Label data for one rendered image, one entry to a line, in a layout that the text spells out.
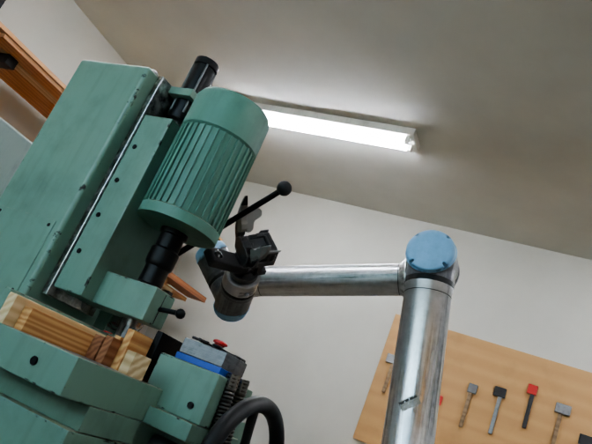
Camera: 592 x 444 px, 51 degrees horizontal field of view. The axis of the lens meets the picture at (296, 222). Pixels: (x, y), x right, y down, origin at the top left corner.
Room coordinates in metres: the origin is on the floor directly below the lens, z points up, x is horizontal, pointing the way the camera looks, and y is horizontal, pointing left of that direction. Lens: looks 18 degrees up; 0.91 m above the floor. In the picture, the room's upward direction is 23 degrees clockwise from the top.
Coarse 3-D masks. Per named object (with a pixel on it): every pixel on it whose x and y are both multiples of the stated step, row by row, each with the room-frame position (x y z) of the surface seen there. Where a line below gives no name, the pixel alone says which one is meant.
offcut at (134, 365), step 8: (128, 352) 1.10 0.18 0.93; (136, 352) 1.08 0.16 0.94; (128, 360) 1.09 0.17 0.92; (136, 360) 1.08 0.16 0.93; (144, 360) 1.09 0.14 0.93; (120, 368) 1.10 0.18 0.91; (128, 368) 1.08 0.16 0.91; (136, 368) 1.09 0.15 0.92; (144, 368) 1.10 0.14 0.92; (136, 376) 1.09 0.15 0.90
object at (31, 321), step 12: (24, 312) 1.05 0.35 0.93; (36, 312) 1.05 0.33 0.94; (24, 324) 1.04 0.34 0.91; (36, 324) 1.06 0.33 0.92; (48, 324) 1.08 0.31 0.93; (60, 324) 1.10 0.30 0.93; (36, 336) 1.07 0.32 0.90; (48, 336) 1.09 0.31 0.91; (60, 336) 1.11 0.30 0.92; (72, 336) 1.14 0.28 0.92; (84, 336) 1.16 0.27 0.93; (72, 348) 1.15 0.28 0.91; (84, 348) 1.17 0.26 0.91
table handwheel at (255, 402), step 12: (252, 396) 1.05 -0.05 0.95; (264, 396) 1.08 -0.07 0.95; (240, 408) 1.01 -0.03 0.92; (252, 408) 1.03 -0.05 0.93; (264, 408) 1.06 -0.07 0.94; (276, 408) 1.10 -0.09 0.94; (228, 420) 0.99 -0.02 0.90; (240, 420) 1.01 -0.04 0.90; (252, 420) 1.06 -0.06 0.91; (276, 420) 1.12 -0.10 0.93; (216, 432) 0.98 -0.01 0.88; (228, 432) 0.99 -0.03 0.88; (252, 432) 1.07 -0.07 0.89; (276, 432) 1.15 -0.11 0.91
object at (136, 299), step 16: (112, 272) 1.27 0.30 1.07; (112, 288) 1.26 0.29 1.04; (128, 288) 1.24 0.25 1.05; (144, 288) 1.22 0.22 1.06; (96, 304) 1.28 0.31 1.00; (112, 304) 1.25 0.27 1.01; (128, 304) 1.23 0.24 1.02; (144, 304) 1.21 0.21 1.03; (160, 304) 1.23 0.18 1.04; (128, 320) 1.25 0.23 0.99; (144, 320) 1.21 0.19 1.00; (160, 320) 1.25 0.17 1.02
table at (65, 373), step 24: (0, 336) 1.02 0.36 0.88; (24, 336) 1.00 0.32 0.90; (0, 360) 1.01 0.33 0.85; (24, 360) 0.99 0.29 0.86; (48, 360) 0.97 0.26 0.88; (72, 360) 0.95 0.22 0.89; (48, 384) 0.96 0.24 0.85; (72, 384) 0.96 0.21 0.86; (96, 384) 1.00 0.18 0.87; (120, 384) 1.04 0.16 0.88; (144, 384) 1.10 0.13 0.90; (120, 408) 1.07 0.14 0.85; (144, 408) 1.12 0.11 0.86; (168, 432) 1.10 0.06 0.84; (192, 432) 1.09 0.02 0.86; (240, 432) 1.44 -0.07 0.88
